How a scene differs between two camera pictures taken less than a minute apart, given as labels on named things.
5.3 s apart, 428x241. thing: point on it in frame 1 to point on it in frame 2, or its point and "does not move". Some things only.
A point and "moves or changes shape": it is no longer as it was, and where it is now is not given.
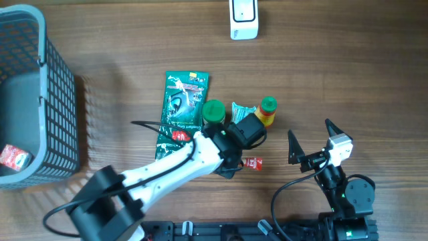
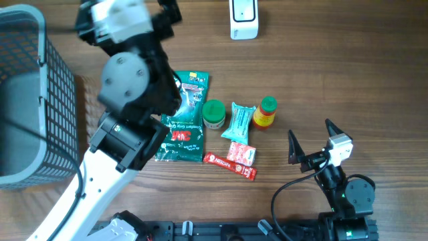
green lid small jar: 213,112 does not move
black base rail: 255,231 does not move
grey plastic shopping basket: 39,100 does not move
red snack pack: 15,158 to 241,153
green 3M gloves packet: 185,94 does not move
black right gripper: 296,154 does not move
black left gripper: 229,171 to 162,26
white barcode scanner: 243,19 does not move
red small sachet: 256,163 moves or changes shape
